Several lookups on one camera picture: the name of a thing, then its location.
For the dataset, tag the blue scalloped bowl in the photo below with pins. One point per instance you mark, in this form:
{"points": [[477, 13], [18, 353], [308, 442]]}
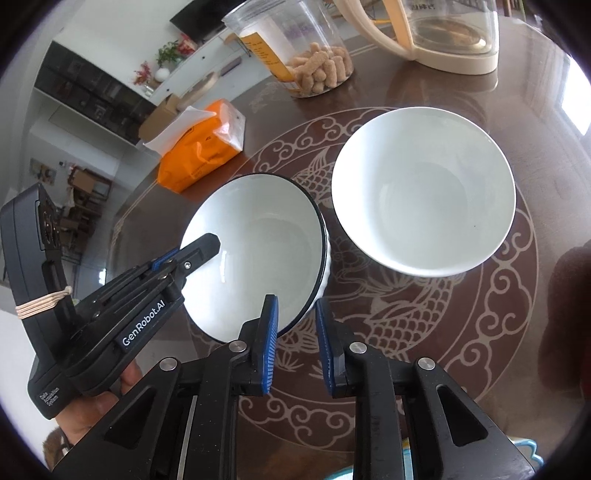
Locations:
{"points": [[524, 446]]}

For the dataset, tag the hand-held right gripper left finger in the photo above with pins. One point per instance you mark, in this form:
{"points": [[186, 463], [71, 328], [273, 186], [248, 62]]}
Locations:
{"points": [[270, 344]]}

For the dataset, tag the white round vase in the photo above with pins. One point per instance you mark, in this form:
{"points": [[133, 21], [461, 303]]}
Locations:
{"points": [[161, 74]]}

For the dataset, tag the clear plastic snack jar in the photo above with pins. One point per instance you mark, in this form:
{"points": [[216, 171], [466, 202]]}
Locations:
{"points": [[318, 69]]}

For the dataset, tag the white television cabinet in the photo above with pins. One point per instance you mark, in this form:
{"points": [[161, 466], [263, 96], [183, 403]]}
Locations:
{"points": [[203, 57]]}

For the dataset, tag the flat screen television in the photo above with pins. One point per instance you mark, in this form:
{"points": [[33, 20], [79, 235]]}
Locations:
{"points": [[198, 18]]}

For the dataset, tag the red flower arrangement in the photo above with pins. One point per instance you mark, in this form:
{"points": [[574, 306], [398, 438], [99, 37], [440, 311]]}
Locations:
{"points": [[143, 74]]}

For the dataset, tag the orange tissue pack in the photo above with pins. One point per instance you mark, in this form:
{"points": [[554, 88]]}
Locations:
{"points": [[198, 157]]}

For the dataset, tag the cardboard box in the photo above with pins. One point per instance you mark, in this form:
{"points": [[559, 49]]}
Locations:
{"points": [[159, 117]]}

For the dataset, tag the dark glass display cabinet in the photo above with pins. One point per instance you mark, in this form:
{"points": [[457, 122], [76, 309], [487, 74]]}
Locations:
{"points": [[92, 92]]}

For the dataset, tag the person's left hand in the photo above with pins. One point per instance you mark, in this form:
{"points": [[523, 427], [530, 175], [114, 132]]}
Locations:
{"points": [[87, 415]]}

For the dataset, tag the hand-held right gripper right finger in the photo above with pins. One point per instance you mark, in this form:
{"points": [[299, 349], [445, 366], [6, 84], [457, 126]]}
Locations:
{"points": [[325, 353]]}

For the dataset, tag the plain white bowl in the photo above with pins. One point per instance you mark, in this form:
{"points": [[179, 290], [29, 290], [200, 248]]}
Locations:
{"points": [[425, 194]]}

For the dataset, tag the red gift box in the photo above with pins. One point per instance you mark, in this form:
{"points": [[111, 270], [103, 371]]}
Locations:
{"points": [[187, 47]]}

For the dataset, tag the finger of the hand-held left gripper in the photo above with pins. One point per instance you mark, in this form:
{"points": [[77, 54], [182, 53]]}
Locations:
{"points": [[198, 251]]}

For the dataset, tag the glass kettle with cream base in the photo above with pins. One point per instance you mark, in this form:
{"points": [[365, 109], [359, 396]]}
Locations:
{"points": [[452, 55]]}

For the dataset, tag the white bowl with black rim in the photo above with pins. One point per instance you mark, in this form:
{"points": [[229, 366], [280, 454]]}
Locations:
{"points": [[263, 230]]}

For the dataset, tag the wooden dining chair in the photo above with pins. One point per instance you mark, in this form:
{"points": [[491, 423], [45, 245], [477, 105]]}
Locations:
{"points": [[90, 184]]}

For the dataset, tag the framed wall picture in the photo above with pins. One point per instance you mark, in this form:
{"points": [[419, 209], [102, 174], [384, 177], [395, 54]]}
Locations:
{"points": [[42, 171]]}

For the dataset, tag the leafy green potted plant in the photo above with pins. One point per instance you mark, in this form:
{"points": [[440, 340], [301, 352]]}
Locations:
{"points": [[168, 53]]}

